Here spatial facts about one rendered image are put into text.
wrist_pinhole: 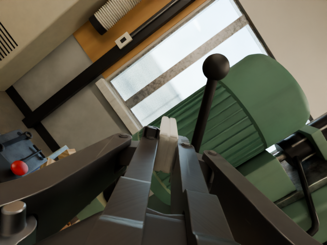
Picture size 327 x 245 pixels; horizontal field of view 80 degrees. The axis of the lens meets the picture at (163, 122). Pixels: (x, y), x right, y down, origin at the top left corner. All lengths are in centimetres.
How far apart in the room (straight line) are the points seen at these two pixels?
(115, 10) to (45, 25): 52
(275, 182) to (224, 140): 13
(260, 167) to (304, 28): 177
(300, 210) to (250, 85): 24
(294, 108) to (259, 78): 7
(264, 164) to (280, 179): 4
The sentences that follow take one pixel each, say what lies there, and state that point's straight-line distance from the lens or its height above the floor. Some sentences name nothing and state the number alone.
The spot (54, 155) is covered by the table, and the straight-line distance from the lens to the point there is 73.
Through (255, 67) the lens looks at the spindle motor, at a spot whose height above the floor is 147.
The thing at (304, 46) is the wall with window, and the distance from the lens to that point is 208.
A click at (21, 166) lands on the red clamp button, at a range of 46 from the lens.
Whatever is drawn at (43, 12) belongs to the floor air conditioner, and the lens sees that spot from 187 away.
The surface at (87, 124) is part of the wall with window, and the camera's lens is 200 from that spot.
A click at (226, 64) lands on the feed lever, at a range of 26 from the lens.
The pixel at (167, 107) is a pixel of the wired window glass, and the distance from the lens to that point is 185.
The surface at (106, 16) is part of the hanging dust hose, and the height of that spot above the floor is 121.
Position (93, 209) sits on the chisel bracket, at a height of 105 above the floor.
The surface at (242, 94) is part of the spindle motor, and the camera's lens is 36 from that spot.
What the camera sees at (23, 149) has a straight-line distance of 52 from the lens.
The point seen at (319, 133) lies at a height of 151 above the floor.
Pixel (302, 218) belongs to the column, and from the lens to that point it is 45.
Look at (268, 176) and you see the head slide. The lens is 42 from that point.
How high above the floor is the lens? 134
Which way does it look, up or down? 9 degrees down
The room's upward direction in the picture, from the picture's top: 55 degrees clockwise
